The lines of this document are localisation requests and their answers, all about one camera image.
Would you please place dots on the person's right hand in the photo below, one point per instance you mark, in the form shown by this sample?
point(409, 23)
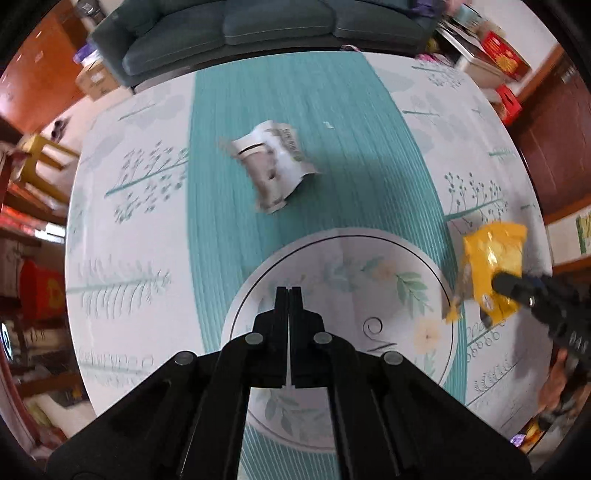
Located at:
point(556, 387)

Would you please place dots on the wooden cabinet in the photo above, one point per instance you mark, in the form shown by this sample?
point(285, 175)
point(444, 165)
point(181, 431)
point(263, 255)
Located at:
point(37, 78)

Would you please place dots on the pink patterned bag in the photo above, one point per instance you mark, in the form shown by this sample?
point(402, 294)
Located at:
point(434, 57)

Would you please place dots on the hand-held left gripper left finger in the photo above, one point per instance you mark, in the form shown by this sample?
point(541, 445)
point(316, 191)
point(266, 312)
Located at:
point(280, 323)

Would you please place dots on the white brown snack packet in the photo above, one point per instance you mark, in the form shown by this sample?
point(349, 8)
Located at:
point(272, 161)

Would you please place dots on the cardboard box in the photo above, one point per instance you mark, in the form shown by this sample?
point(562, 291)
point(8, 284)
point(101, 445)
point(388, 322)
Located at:
point(94, 81)

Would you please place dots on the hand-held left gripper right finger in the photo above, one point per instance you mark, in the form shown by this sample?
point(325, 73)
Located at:
point(298, 323)

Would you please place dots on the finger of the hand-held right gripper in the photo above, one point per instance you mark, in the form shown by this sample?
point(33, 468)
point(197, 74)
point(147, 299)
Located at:
point(510, 284)
point(538, 282)

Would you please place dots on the wooden door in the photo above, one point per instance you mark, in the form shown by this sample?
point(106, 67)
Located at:
point(554, 152)

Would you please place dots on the red yellow printed box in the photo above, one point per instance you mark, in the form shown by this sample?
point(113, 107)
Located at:
point(503, 53)

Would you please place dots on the purple white package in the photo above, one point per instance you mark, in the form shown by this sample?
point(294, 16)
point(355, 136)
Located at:
point(85, 54)

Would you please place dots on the brown covered dining table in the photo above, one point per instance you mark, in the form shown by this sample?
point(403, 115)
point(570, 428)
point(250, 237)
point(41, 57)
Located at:
point(27, 203)

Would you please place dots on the leaf print tablecloth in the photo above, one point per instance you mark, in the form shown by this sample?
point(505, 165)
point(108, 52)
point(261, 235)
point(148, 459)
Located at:
point(138, 254)

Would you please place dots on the red bucket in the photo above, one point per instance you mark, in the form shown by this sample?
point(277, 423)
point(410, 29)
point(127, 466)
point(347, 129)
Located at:
point(39, 286)

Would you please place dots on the purple bag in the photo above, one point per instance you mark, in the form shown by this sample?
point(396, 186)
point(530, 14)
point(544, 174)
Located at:
point(425, 7)

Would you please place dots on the yellow snack package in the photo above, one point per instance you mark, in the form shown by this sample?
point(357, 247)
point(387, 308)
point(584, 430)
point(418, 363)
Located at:
point(489, 249)

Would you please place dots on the animal wall sticker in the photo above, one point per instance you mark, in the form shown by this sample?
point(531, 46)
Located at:
point(584, 235)

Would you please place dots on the yellow plastic stool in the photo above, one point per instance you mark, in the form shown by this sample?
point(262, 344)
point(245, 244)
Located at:
point(46, 152)

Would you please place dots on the white side table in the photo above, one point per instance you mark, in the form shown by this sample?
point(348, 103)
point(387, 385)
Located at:
point(480, 74)

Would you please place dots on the dark blue sofa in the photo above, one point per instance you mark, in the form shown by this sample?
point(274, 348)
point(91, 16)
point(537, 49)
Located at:
point(231, 27)

